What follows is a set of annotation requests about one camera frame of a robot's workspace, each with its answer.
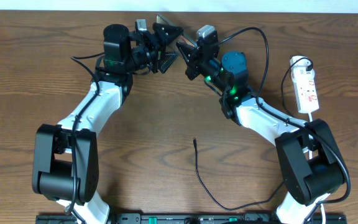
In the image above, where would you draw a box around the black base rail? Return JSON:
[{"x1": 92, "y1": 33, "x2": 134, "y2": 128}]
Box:
[{"x1": 35, "y1": 213, "x2": 347, "y2": 224}]

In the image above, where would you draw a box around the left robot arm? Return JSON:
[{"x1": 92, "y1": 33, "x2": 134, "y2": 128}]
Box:
[{"x1": 32, "y1": 19, "x2": 183, "y2": 223}]

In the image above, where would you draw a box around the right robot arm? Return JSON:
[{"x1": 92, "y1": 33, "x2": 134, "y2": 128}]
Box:
[{"x1": 177, "y1": 33, "x2": 351, "y2": 223}]

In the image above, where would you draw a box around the white power strip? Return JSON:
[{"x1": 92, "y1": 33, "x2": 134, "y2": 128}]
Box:
[{"x1": 291, "y1": 67, "x2": 319, "y2": 114}]

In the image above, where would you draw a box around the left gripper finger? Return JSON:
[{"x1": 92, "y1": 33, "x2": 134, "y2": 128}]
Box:
[
  {"x1": 158, "y1": 51, "x2": 178, "y2": 73},
  {"x1": 152, "y1": 22, "x2": 184, "y2": 46}
]

